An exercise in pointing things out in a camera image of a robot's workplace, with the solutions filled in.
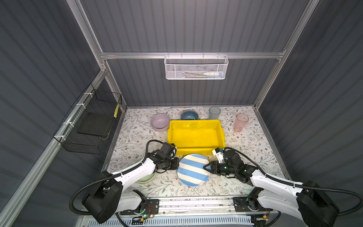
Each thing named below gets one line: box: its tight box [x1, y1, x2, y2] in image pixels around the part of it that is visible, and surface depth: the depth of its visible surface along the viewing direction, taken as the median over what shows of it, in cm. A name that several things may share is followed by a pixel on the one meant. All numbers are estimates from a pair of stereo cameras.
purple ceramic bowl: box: [150, 113, 171, 132], surface depth 109 cm
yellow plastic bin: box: [167, 119, 226, 156], surface depth 102 cm
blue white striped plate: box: [176, 153, 211, 187], surface depth 83 cm
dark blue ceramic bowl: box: [180, 109, 199, 121], surface depth 112 cm
